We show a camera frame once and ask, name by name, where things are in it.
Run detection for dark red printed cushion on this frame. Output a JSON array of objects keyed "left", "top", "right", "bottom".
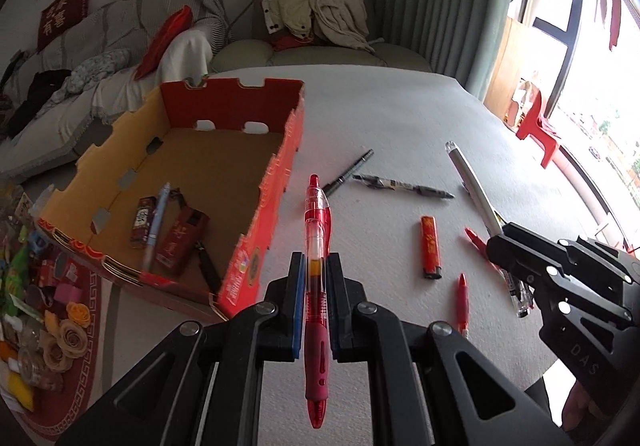
[{"left": 37, "top": 0, "right": 93, "bottom": 53}]

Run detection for red cardboard box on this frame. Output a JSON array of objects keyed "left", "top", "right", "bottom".
[{"left": 36, "top": 78, "right": 307, "bottom": 322}]

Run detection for grey patterned sofa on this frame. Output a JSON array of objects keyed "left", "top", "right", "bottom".
[{"left": 0, "top": 0, "right": 231, "bottom": 177}]

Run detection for grey crumpled cloth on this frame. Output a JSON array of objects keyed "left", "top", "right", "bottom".
[{"left": 50, "top": 50, "right": 131, "bottom": 102}]

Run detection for bunch of artificial roses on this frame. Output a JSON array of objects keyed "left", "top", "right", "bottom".
[{"left": 39, "top": 301, "right": 95, "bottom": 374}]

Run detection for small dark printed packet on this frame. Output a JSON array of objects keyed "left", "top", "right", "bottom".
[{"left": 130, "top": 196, "right": 156, "bottom": 249}]

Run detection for green curtain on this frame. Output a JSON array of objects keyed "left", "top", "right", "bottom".
[{"left": 362, "top": 0, "right": 538, "bottom": 102}]

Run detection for red gel pen yellow core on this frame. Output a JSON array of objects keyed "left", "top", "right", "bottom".
[{"left": 302, "top": 174, "right": 333, "bottom": 429}]

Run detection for red hanging cloths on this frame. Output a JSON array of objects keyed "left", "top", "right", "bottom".
[{"left": 595, "top": 0, "right": 623, "bottom": 49}]

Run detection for red plastic chair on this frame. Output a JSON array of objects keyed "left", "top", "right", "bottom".
[{"left": 515, "top": 86, "right": 565, "bottom": 170}]

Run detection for slim red pen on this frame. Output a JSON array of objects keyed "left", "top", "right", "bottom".
[{"left": 464, "top": 226, "right": 490, "bottom": 259}]

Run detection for pile of colourful small items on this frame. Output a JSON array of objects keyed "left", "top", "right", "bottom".
[{"left": 0, "top": 181, "right": 83, "bottom": 407}]

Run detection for small red packet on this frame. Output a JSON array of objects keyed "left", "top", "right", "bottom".
[{"left": 154, "top": 206, "right": 210, "bottom": 277}]

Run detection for plain red cushion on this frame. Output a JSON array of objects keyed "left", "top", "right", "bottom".
[{"left": 134, "top": 6, "right": 193, "bottom": 79}]

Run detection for light blue pen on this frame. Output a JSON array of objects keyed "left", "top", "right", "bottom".
[{"left": 141, "top": 182, "right": 172, "bottom": 272}]

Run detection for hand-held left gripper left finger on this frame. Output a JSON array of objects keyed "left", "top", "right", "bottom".
[{"left": 55, "top": 252, "right": 307, "bottom": 446}]

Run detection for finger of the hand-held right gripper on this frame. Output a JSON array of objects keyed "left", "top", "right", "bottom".
[
  {"left": 487, "top": 235, "right": 563, "bottom": 299},
  {"left": 505, "top": 223, "right": 633, "bottom": 284}
]

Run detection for black garment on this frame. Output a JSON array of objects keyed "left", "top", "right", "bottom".
[{"left": 7, "top": 70, "right": 73, "bottom": 139}]

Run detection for wooden board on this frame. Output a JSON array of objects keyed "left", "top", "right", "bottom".
[{"left": 484, "top": 16, "right": 533, "bottom": 124}]

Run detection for window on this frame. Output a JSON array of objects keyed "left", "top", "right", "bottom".
[{"left": 507, "top": 0, "right": 640, "bottom": 252}]

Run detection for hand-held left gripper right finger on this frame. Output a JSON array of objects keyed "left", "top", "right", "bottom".
[{"left": 327, "top": 252, "right": 576, "bottom": 446}]

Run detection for red lighter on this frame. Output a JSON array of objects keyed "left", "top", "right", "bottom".
[{"left": 419, "top": 217, "right": 445, "bottom": 281}]

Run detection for black clear gel pen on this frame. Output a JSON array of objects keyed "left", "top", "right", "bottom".
[{"left": 352, "top": 173, "right": 456, "bottom": 200}]

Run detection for silver white pen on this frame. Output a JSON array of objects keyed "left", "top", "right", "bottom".
[{"left": 445, "top": 141, "right": 503, "bottom": 239}]

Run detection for pile of beige clothes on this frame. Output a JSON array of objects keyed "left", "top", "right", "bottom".
[{"left": 261, "top": 0, "right": 383, "bottom": 52}]

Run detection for white blanket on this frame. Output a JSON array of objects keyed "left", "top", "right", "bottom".
[{"left": 92, "top": 28, "right": 213, "bottom": 119}]

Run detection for thin black marker pen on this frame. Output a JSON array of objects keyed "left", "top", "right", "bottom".
[{"left": 321, "top": 149, "right": 375, "bottom": 197}]

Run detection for red gel pen white label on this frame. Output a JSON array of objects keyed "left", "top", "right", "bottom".
[{"left": 455, "top": 273, "right": 470, "bottom": 339}]

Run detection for clear pen with black grip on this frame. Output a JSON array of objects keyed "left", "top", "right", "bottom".
[{"left": 462, "top": 181, "right": 535, "bottom": 318}]

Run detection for solid black pen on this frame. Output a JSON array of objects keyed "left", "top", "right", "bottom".
[{"left": 170, "top": 186, "right": 223, "bottom": 294}]

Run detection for person's right hand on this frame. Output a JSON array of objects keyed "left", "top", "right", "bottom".
[{"left": 560, "top": 388, "right": 603, "bottom": 432}]

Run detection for red patterned rug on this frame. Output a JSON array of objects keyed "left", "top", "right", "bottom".
[{"left": 0, "top": 246, "right": 131, "bottom": 446}]

